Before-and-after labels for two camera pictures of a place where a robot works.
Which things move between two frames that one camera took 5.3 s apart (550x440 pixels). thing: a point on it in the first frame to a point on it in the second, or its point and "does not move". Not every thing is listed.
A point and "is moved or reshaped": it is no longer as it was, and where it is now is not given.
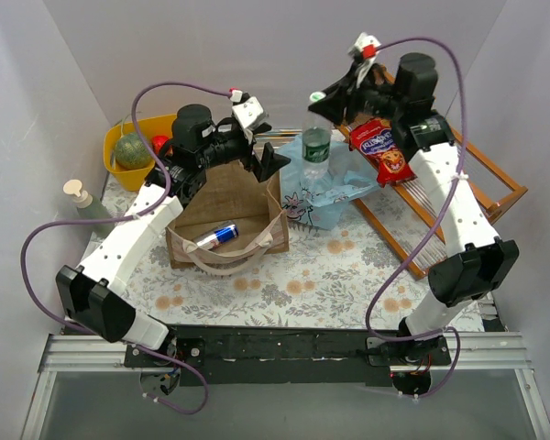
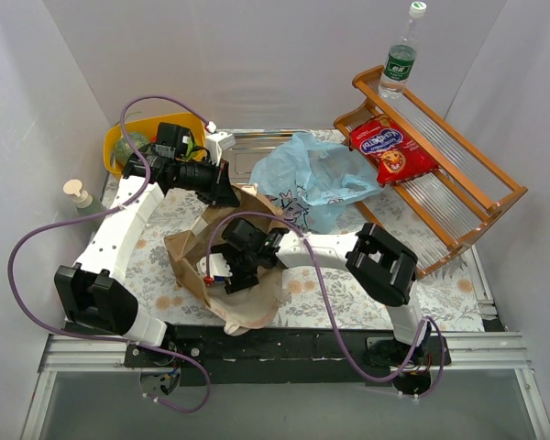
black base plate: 289,356 does not move
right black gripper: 348,98 to 235,276
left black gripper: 256,152 to 221,181
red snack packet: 373,137 does not move
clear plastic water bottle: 316,146 to 401,59
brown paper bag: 237,221 is moved or reshaped
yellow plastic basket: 150,127 does not move
